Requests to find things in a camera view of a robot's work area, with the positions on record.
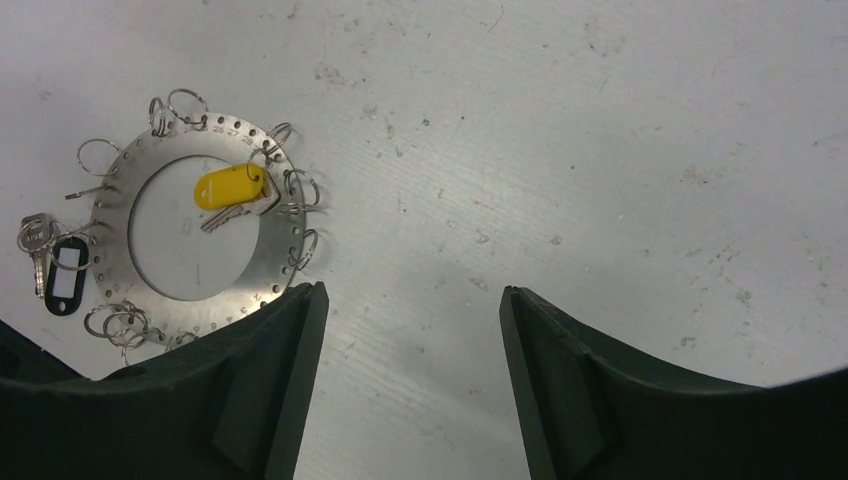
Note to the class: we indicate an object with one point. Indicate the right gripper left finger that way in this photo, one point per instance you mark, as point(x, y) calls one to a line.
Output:
point(232, 404)

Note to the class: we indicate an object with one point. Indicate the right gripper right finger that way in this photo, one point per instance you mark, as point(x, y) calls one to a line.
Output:
point(593, 407)

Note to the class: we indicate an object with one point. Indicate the key with yellow tag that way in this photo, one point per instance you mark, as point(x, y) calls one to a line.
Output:
point(235, 191)

